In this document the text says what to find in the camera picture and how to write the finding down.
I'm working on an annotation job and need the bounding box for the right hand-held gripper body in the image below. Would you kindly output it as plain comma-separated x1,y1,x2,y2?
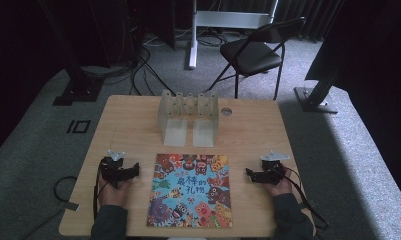
256,150,291,186

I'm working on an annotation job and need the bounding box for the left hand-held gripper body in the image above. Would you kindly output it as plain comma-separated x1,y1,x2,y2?
99,149,127,190

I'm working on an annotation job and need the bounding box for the colourful picture book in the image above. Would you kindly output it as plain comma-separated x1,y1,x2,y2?
146,152,234,230

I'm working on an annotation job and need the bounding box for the white metal book rack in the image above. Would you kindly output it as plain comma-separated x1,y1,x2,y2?
156,88,220,149

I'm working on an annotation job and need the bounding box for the person's right hand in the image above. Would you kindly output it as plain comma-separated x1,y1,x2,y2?
263,165,293,198

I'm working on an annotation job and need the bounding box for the person's left hand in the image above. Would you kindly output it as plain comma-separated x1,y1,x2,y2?
97,174,133,210

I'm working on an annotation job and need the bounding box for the black metal stand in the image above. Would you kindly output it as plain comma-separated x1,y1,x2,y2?
293,0,346,115
37,0,105,107

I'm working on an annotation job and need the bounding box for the black folding chair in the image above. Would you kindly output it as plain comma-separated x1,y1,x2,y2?
206,16,307,101

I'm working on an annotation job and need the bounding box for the black upright panel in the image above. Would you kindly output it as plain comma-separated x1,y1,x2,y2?
144,0,176,50

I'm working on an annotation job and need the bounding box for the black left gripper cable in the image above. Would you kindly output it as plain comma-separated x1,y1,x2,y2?
92,164,104,222

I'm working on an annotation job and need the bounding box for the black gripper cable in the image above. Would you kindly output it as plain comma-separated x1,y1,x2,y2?
280,165,330,232
92,164,104,222

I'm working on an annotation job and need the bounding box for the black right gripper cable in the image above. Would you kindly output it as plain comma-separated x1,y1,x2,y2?
280,165,330,232

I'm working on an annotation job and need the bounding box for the black cable loop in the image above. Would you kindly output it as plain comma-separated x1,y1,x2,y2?
20,175,79,240

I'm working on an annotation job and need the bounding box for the bundle of floor cables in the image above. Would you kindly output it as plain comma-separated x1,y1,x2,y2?
81,31,229,98

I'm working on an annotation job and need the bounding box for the white metal desk frame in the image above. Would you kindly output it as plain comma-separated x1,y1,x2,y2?
187,0,280,70

